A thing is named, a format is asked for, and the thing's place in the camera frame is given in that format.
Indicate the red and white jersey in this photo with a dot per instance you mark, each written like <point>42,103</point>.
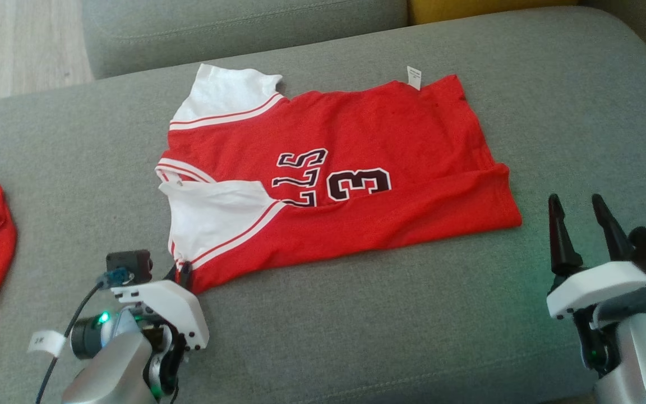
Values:
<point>401,134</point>

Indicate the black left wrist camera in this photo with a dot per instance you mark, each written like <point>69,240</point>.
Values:
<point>129,265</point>

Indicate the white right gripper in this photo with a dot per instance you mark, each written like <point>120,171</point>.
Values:
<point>598,286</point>

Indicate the grey sofa ottoman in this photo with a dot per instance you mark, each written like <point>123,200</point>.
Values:
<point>356,336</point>

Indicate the large yellow sofa back cushion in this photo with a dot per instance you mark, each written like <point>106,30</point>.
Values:
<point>485,8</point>

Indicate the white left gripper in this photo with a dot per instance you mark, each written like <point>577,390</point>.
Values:
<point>171,306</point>

